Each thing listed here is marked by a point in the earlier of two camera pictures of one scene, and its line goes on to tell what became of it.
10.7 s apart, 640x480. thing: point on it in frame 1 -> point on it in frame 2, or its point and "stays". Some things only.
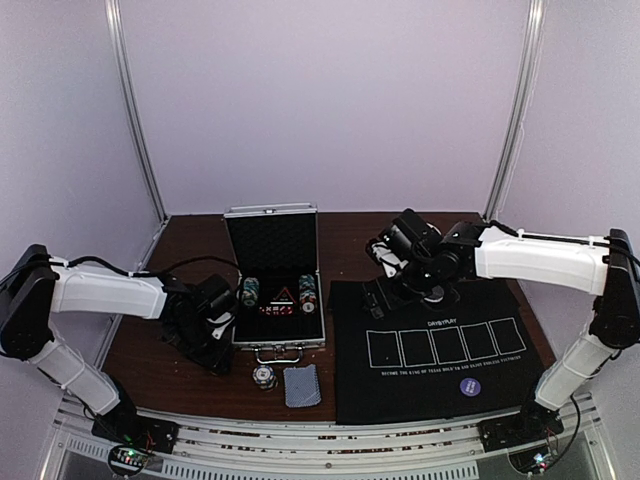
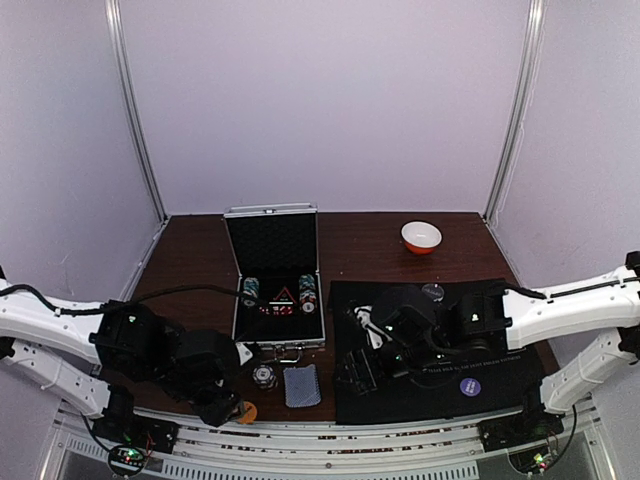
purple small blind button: (470, 387) stays
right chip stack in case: (307, 294) stays
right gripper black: (379, 300) -> (360, 367)
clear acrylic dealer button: (436, 295) stays
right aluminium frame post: (526, 82) stays
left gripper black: (218, 359) -> (218, 412)
